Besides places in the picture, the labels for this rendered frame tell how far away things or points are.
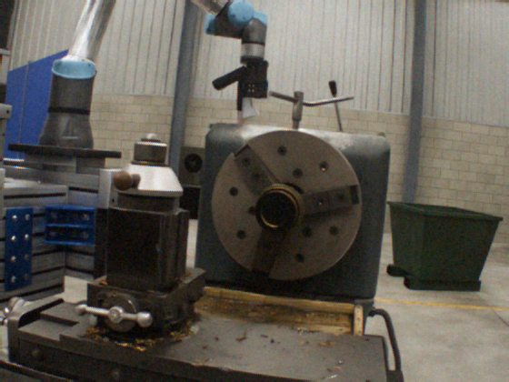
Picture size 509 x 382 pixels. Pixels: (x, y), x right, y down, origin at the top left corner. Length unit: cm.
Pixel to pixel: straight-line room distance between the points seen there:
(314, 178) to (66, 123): 62
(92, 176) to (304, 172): 50
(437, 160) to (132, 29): 720
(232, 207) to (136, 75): 1107
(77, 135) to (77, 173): 10
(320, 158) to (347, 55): 1026
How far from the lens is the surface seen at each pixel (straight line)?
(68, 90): 138
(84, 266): 132
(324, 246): 113
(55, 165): 138
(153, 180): 56
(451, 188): 1127
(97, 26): 157
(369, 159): 127
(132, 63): 1225
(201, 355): 55
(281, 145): 113
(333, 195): 108
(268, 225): 99
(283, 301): 108
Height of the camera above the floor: 116
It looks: 3 degrees down
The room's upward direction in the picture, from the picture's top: 5 degrees clockwise
